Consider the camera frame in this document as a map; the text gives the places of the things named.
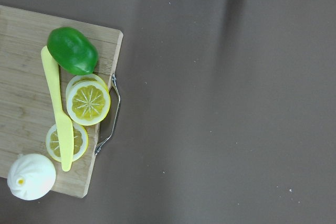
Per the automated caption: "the upper lemon slice stack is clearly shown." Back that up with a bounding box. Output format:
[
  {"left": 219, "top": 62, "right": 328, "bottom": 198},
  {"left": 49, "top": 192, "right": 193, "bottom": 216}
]
[{"left": 66, "top": 73, "right": 111, "bottom": 126}]

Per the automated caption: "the lower lemon slice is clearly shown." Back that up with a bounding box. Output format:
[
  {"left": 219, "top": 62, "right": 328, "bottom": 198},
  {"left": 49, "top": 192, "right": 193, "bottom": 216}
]
[{"left": 46, "top": 122, "right": 89, "bottom": 162}]

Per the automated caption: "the yellow plastic knife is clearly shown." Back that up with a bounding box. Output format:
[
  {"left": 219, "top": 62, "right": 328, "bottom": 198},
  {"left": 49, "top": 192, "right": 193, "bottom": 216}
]
[{"left": 40, "top": 46, "right": 74, "bottom": 172}]

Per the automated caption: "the bamboo cutting board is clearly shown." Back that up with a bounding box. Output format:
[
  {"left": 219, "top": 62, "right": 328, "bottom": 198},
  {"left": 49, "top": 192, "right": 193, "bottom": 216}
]
[{"left": 0, "top": 5, "right": 124, "bottom": 198}]

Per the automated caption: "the green lime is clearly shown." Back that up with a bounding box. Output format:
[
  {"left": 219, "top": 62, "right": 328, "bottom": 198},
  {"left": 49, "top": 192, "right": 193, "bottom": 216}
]
[{"left": 47, "top": 27, "right": 98, "bottom": 76}]

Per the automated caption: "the white steamed bun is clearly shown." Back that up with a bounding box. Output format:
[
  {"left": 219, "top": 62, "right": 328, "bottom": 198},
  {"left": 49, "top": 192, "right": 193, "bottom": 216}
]
[{"left": 7, "top": 154, "right": 56, "bottom": 200}]

